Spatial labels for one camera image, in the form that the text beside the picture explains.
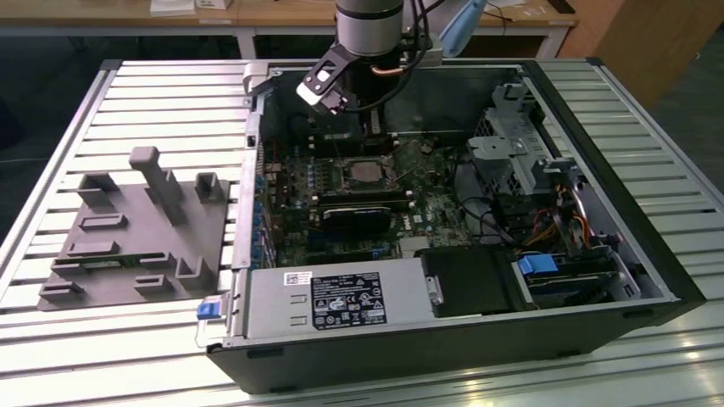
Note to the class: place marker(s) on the black graphics card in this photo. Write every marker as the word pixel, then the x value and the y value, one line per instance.
pixel 356 222

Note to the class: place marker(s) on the blue case latch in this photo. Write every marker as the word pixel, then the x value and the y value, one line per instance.
pixel 208 309

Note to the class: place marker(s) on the black drive shroud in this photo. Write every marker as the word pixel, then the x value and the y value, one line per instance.
pixel 470 280

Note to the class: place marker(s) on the silver square CPU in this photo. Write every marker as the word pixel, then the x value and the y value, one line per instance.
pixel 366 171

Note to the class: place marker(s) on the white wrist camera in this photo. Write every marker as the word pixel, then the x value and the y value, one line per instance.
pixel 319 82

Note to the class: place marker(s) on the small white box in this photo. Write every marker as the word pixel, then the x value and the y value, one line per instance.
pixel 212 3

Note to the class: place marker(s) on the grey power supply unit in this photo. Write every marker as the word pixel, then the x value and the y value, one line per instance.
pixel 271 305

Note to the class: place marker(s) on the metal drive cage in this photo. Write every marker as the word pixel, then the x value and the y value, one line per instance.
pixel 510 148

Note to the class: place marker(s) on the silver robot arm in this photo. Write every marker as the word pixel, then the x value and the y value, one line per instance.
pixel 367 29

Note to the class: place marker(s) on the wooden desk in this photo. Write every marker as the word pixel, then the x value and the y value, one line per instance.
pixel 114 19

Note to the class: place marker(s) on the wooden cabinet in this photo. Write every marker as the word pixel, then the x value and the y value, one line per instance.
pixel 651 51

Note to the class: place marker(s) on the black expansion slot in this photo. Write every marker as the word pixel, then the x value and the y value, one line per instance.
pixel 339 255

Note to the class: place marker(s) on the hard disk in blue carrier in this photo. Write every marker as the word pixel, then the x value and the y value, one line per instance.
pixel 535 265

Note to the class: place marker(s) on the green motherboard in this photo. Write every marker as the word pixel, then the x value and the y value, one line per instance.
pixel 442 220

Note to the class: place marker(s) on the small silver heatsink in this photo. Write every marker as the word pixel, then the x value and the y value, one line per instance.
pixel 414 245

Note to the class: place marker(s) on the black open PC case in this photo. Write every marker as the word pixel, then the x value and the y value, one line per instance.
pixel 396 364

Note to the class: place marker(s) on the grey parts rack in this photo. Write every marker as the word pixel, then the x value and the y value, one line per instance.
pixel 142 237

